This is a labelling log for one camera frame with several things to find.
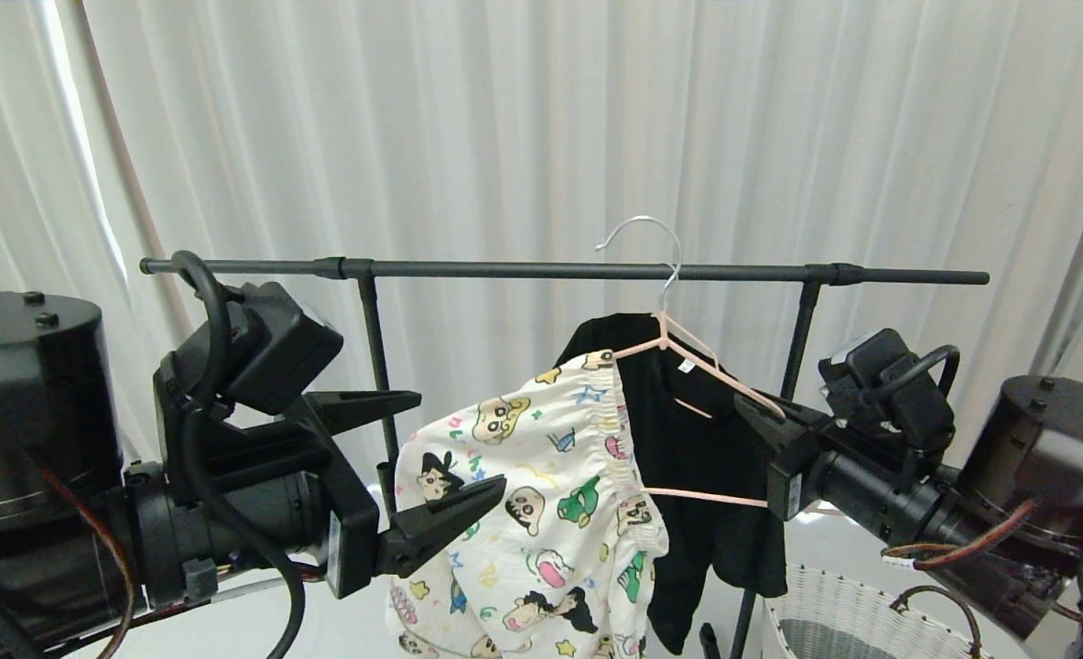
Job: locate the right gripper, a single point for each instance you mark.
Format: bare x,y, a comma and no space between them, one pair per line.
861,494

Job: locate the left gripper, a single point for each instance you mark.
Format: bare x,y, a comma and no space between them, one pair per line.
248,513

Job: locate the cream printed shorts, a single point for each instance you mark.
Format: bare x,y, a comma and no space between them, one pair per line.
541,430

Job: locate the black short-sleeved shirt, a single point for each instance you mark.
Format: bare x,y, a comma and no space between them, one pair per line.
687,439

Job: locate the pink clothes hanger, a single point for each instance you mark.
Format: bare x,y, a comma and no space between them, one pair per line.
663,329

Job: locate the white laundry basket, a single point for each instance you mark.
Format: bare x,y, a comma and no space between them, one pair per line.
834,604

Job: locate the black clothes rack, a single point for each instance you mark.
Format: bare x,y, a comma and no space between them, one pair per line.
504,270

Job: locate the white curtain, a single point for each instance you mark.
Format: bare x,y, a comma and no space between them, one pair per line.
504,110

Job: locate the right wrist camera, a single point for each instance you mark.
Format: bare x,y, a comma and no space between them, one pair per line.
889,384

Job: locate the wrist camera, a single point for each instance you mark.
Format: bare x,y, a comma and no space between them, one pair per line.
276,348
889,384

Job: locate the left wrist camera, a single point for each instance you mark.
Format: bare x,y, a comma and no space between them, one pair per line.
276,348

